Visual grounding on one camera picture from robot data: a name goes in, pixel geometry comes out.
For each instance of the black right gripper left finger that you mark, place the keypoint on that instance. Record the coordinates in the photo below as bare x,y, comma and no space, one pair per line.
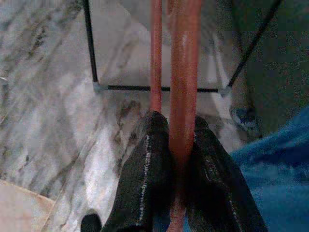
149,181

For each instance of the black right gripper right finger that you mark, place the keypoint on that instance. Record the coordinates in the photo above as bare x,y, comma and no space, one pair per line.
212,188

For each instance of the pink plastic clothes hanger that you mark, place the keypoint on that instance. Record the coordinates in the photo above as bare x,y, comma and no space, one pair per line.
155,60

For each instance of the bright blue garment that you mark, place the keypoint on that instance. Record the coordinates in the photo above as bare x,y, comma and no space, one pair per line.
277,181

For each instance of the black robot foot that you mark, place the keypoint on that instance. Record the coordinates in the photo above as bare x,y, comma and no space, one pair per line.
91,222

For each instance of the black clothes drying rack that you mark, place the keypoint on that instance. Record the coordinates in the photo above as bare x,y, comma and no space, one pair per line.
93,60

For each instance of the grey green leather sofa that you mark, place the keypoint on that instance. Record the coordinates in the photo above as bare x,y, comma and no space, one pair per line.
285,72

